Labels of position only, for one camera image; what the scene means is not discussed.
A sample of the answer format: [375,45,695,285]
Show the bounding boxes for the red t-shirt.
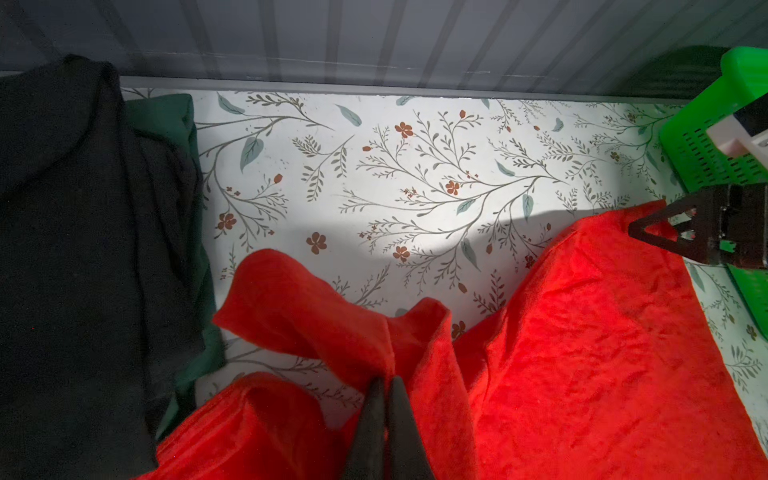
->
[153,202,767,479]

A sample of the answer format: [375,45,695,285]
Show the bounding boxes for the folded dark green t-shirt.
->
[126,94,225,441]

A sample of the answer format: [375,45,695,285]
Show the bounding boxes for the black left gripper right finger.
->
[386,376,435,480]

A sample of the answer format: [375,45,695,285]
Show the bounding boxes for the green plastic laundry basket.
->
[630,47,767,334]

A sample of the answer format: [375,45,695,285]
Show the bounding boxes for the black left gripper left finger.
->
[341,378,386,480]

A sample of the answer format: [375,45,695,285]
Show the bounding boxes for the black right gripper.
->
[628,183,767,269]

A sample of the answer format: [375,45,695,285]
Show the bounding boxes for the folded black t-shirt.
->
[1,56,204,479]

